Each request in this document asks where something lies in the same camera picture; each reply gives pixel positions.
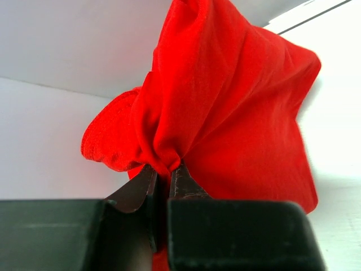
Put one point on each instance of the red t-shirt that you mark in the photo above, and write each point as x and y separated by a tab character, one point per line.
222	97

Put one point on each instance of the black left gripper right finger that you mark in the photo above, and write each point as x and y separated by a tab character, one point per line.
211	234

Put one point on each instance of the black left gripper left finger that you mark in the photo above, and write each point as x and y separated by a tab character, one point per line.
115	233

